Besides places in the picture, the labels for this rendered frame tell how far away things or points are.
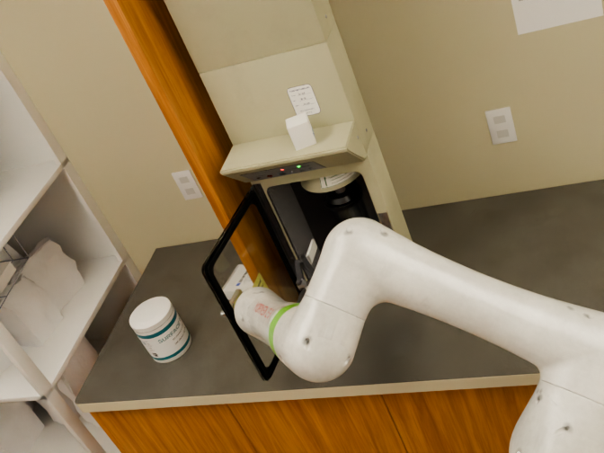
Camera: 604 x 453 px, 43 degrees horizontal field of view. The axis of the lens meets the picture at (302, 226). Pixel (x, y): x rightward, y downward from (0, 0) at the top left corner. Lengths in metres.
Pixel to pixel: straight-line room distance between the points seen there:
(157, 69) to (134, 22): 0.11
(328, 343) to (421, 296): 0.17
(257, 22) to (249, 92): 0.18
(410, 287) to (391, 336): 0.80
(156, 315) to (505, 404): 0.97
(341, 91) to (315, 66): 0.08
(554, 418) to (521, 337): 0.13
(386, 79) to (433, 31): 0.20
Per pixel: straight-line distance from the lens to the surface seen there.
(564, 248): 2.13
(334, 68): 1.72
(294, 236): 2.06
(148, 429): 2.40
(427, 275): 1.23
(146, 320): 2.22
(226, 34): 1.74
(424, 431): 2.10
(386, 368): 1.95
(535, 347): 1.24
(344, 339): 1.23
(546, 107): 2.24
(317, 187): 1.93
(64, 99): 2.59
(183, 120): 1.81
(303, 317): 1.24
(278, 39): 1.71
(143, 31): 1.75
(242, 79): 1.79
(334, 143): 1.71
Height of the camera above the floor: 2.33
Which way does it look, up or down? 33 degrees down
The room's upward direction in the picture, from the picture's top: 24 degrees counter-clockwise
